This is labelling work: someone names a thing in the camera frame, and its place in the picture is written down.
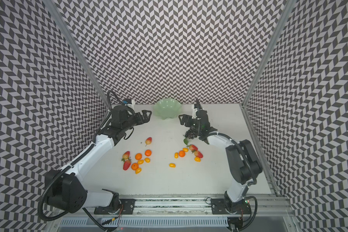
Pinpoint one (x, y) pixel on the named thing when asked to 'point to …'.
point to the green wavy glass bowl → (167, 108)
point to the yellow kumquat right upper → (185, 150)
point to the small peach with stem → (148, 140)
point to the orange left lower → (134, 166)
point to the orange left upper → (138, 156)
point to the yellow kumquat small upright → (176, 155)
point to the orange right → (181, 153)
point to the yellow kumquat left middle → (140, 162)
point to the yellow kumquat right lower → (197, 159)
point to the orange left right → (148, 152)
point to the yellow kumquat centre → (172, 165)
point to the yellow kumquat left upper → (147, 160)
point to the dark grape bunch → (191, 133)
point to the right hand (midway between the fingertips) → (184, 118)
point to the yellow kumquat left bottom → (138, 170)
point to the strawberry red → (126, 164)
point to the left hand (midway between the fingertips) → (146, 114)
